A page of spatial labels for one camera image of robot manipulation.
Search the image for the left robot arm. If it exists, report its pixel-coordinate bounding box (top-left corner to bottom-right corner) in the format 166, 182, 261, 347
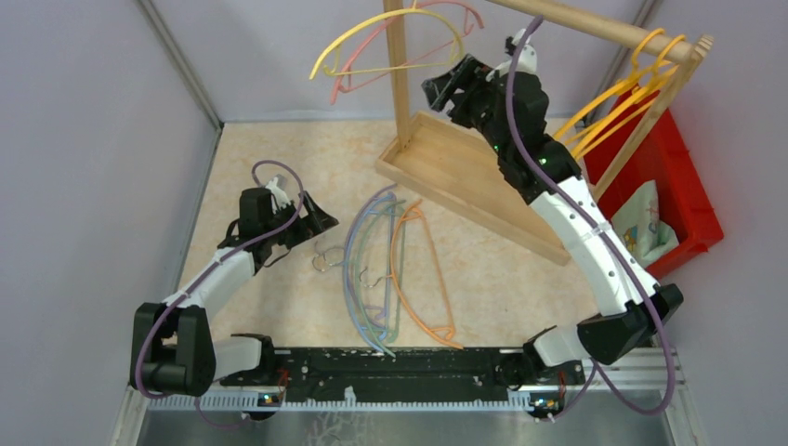
129, 186, 338, 399

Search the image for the pink hanger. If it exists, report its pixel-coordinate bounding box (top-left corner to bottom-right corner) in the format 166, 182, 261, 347
329, 0, 485, 106

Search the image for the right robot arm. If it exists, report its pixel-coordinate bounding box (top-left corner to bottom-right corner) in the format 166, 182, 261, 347
421, 55, 683, 383

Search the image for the light yellow hanger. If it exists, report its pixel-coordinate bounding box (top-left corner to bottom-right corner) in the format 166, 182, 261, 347
309, 7, 465, 80

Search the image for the blue hanger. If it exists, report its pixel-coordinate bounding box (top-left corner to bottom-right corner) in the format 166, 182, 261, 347
341, 190, 395, 360

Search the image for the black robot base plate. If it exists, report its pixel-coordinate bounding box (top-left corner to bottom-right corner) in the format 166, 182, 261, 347
220, 348, 585, 403

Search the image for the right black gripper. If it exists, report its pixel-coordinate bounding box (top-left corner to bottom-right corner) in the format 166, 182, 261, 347
420, 56, 510, 157

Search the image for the red plastic bin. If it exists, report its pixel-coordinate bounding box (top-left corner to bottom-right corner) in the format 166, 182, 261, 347
597, 111, 724, 279

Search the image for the green hanger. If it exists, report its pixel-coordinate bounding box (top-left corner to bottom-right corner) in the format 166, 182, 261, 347
352, 193, 404, 351

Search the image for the printed cloth in bin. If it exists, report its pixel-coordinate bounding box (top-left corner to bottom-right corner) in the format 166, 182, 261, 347
611, 180, 679, 268

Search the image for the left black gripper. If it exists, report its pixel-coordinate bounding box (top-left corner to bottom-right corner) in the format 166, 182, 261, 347
263, 190, 337, 249

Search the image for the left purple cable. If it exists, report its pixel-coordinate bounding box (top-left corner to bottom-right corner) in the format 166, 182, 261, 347
134, 160, 307, 429

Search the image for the wooden hanger rack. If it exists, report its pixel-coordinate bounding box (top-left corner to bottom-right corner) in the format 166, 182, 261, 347
374, 0, 716, 267

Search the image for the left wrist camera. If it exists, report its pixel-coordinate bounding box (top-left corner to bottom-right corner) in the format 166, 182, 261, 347
265, 175, 291, 211

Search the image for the orange hanger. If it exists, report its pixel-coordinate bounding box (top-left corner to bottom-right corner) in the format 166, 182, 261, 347
387, 199, 465, 350

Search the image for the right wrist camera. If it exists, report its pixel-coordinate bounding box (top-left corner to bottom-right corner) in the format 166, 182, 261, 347
485, 37, 538, 82

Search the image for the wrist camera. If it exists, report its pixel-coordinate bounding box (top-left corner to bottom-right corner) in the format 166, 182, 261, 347
485, 37, 538, 82
265, 175, 291, 211

